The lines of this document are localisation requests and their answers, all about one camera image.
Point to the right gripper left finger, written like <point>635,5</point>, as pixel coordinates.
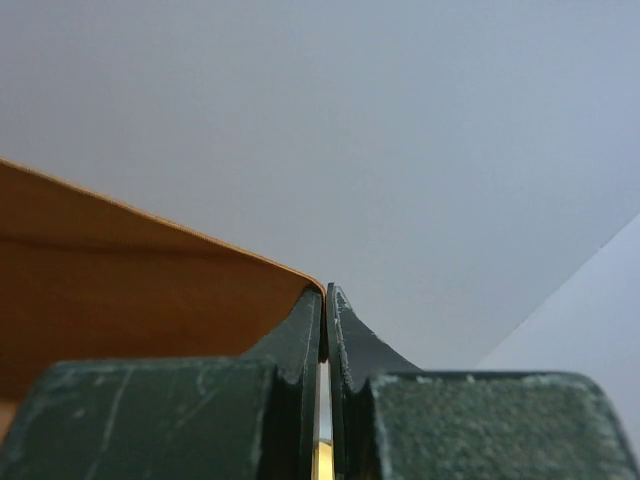
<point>246,417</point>

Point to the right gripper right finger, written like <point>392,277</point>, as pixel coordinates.
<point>394,420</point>

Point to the brown cloth napkin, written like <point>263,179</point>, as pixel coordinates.
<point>84,277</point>

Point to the yellow plate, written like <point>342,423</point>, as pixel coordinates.
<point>323,461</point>

